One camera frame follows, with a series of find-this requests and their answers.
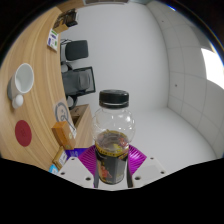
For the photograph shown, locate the wooden tissue box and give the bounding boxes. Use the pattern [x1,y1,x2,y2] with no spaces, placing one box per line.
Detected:
[51,120,77,151]

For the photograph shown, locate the small yellow packet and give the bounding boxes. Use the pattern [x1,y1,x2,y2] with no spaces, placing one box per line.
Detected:
[52,145,69,170]

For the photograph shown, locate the flat round red coaster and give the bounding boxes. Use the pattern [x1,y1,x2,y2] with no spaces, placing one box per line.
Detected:
[14,119,33,148]

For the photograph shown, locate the clear black-capped drink bottle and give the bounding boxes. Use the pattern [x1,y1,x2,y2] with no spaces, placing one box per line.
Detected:
[91,89,136,186]

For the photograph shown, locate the dark printed carton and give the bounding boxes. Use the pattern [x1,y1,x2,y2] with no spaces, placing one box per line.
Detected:
[54,9,73,22]

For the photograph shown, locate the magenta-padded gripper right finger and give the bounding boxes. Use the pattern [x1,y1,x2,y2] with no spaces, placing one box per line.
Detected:
[125,143,170,189]

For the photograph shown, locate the grey mesh office chair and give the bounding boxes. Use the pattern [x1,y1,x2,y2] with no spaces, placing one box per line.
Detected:
[60,65,97,108]

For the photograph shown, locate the black office chair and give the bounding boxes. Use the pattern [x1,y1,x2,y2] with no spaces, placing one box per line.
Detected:
[60,39,90,63]

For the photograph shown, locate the wooden side desk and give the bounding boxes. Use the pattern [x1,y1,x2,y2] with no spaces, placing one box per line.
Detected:
[69,103,95,149]

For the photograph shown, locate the white ceramic mug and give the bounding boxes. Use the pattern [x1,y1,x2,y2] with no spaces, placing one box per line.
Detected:
[7,62,35,110]

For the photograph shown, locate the small light blue box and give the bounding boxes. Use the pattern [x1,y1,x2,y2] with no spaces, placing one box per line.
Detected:
[48,163,60,176]

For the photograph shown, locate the round patterned white mat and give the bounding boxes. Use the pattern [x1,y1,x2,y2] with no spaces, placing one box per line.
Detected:
[54,100,72,124]

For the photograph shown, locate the green and white booklet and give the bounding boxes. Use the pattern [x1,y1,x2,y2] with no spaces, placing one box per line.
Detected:
[46,28,60,52]

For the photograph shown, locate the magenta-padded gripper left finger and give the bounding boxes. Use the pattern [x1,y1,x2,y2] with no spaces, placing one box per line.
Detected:
[55,144,99,189]

